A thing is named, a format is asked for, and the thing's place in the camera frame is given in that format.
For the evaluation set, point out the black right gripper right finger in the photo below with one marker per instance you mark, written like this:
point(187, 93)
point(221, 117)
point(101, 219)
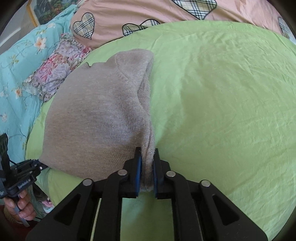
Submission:
point(169, 184)

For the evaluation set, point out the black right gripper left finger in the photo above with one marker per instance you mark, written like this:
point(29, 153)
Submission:
point(124, 183)

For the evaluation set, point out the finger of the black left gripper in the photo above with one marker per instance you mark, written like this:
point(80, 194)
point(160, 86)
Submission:
point(28, 167)

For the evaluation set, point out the left hand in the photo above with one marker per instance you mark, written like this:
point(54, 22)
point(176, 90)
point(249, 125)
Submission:
point(24, 209)

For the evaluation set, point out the teal floral blanket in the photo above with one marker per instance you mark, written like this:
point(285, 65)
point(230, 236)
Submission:
point(19, 109)

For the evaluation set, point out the purple pink floral pillow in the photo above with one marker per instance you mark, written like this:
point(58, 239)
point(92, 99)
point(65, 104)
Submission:
point(47, 79)

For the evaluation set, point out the gold framed landscape painting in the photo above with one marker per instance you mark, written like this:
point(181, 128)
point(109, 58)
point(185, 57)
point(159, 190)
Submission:
point(42, 11)

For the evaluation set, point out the pink quilt with plaid hearts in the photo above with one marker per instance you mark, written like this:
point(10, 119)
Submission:
point(96, 23)

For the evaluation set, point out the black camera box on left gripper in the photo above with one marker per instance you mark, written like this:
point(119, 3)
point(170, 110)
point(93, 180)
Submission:
point(5, 160)

